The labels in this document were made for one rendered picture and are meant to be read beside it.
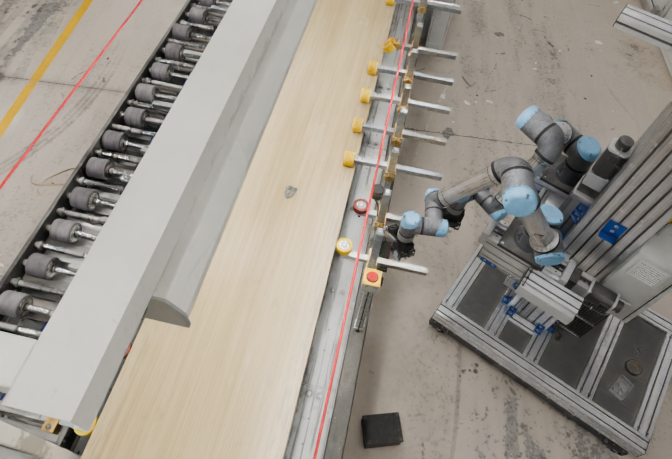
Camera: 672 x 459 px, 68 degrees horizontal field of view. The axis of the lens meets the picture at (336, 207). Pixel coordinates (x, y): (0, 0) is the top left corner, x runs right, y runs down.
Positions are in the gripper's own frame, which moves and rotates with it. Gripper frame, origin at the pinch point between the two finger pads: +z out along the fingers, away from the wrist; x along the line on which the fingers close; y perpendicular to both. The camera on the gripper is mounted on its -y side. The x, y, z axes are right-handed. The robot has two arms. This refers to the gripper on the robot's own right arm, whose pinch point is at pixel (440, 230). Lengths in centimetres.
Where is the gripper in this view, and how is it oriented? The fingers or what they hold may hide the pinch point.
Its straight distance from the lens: 262.2
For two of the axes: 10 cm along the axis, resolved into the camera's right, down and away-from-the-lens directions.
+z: -0.6, 5.6, 8.2
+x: 2.1, -8.0, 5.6
